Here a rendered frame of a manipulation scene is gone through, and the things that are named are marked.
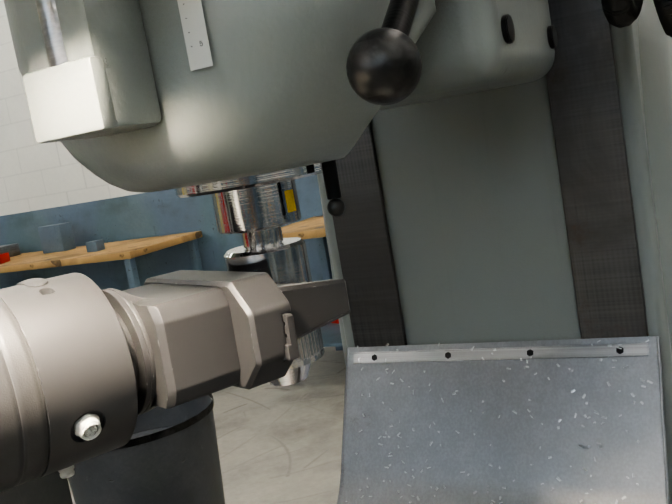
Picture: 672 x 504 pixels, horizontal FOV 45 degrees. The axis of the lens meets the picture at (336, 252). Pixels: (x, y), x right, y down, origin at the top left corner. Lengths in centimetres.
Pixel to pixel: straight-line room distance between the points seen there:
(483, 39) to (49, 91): 26
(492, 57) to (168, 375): 27
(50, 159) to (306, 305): 624
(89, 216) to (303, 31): 609
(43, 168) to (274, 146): 635
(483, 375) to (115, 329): 51
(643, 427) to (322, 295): 41
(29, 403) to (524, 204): 54
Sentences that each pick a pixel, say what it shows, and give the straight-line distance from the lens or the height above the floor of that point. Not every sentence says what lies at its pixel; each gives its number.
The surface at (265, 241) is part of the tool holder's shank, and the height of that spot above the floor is 127.
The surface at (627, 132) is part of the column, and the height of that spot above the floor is 128.
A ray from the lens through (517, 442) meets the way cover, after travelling 80.
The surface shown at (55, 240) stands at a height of 97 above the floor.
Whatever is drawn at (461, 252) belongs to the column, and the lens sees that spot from 81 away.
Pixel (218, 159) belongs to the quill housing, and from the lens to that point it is 38.
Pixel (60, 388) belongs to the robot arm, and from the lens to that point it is 36.
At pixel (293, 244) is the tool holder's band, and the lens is 44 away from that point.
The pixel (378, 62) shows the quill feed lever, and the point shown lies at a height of 135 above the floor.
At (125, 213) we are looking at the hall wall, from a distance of 619.
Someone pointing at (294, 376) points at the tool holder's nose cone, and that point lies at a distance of 46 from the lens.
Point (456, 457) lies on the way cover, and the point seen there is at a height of 100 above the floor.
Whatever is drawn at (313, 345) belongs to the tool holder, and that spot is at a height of 121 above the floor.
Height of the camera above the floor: 132
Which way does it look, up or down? 8 degrees down
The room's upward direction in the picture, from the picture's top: 10 degrees counter-clockwise
